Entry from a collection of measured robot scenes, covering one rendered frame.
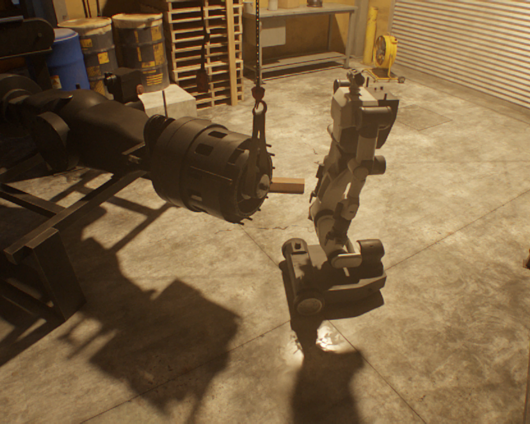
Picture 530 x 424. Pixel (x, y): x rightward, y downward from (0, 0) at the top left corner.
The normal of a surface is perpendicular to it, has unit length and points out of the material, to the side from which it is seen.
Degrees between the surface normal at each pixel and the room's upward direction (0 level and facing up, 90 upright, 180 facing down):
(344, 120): 85
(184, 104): 90
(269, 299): 0
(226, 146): 20
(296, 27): 90
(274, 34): 90
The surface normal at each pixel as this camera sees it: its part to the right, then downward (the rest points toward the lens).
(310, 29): 0.53, 0.50
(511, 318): 0.00, -0.81
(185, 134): -0.21, -0.55
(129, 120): 0.39, -0.58
